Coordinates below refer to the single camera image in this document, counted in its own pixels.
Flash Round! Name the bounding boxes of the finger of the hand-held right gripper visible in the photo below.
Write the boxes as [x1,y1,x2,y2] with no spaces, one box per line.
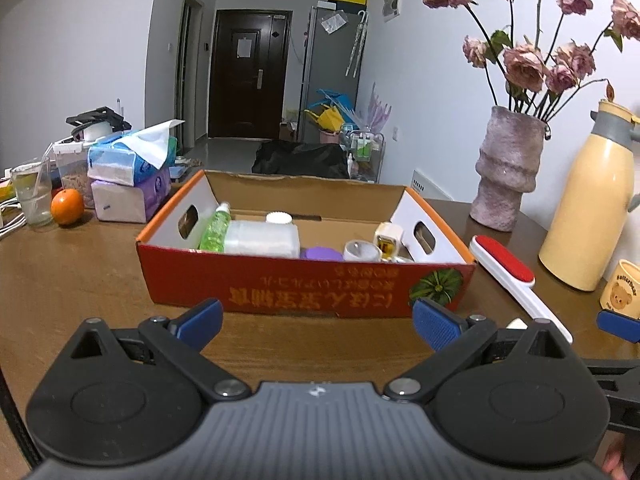
[582,359,640,378]
[596,309,640,344]

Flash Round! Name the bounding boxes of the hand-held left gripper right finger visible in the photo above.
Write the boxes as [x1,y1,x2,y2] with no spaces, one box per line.
[383,298,576,403]

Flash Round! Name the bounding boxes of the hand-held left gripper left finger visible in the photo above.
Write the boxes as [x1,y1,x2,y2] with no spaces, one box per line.
[62,298,252,403]

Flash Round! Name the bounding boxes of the green spray bottle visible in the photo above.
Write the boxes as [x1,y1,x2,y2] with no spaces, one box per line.
[199,202,232,252]

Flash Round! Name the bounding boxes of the white charger plug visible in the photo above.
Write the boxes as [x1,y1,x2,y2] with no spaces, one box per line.
[373,222,404,261]

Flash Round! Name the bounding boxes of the white rectangular packet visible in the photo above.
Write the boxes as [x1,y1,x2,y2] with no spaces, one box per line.
[223,220,301,259]

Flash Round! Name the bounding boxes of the white tape roll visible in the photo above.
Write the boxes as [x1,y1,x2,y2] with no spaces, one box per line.
[343,240,382,263]

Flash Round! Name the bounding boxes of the red cardboard box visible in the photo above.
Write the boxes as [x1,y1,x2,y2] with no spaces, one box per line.
[135,169,477,319]

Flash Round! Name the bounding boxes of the purple bottle cap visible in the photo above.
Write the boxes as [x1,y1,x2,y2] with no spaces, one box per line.
[300,246,344,262]

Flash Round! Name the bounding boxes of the person's right hand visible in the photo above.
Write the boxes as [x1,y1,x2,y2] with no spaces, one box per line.
[602,436,627,479]

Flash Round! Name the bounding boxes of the cream bear mug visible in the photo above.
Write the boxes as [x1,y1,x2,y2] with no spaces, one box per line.
[599,259,640,320]

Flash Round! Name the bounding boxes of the red lint brush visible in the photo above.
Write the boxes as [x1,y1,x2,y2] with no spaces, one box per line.
[469,234,574,345]

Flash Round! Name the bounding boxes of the yellow thermos jug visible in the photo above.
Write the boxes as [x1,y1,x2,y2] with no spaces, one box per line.
[538,99,640,293]

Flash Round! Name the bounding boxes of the purple tissue pack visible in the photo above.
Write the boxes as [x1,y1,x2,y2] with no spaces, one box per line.
[90,167,172,223]

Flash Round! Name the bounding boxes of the pink textured vase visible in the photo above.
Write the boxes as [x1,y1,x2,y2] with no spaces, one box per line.
[468,105,546,233]

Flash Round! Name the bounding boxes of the orange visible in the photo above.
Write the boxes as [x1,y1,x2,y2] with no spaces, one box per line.
[50,188,85,226]

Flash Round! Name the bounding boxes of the blue tissue pack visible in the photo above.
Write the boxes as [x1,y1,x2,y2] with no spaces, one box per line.
[87,119,186,187]

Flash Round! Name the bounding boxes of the black bag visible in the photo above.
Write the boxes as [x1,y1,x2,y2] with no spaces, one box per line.
[251,141,351,179]

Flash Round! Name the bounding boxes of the clear plastic food container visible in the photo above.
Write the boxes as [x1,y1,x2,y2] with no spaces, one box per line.
[52,137,101,209]

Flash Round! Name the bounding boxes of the clear glass cup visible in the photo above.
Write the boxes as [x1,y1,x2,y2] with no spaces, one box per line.
[10,158,55,228]

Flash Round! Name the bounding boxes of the white round jar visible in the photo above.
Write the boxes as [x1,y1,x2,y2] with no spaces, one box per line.
[82,122,115,142]

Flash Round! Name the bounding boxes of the clear drinking straw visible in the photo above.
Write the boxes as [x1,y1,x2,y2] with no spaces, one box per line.
[30,144,53,196]

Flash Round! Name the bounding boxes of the black folding stand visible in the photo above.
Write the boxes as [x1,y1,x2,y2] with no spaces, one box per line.
[66,106,132,133]

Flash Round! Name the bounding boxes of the dark brown door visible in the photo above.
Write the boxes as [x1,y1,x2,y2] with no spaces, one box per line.
[207,8,293,140]

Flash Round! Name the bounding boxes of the grey interior door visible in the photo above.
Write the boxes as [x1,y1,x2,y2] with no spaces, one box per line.
[175,0,205,153]

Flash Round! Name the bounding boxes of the dried pink roses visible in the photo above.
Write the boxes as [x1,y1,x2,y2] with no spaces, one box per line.
[415,0,640,123]

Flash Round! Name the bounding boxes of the grey fridge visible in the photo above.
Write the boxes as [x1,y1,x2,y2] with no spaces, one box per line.
[298,6,368,143]

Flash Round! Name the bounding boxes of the white folded umbrella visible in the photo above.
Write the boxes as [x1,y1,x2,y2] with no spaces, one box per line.
[346,10,369,78]

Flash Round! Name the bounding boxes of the clear plastic bag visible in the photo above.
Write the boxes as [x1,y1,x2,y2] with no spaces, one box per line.
[320,10,348,34]

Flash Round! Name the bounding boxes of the white wall heater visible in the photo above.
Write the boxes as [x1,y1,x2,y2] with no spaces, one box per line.
[411,168,453,201]

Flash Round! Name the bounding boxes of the wire trolley rack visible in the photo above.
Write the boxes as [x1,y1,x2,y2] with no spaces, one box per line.
[340,129,386,183]

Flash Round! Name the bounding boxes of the white charger with cable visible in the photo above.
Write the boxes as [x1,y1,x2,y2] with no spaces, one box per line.
[0,199,26,241]

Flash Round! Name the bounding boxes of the purple wall decoration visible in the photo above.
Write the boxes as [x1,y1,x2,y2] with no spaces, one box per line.
[365,81,392,133]

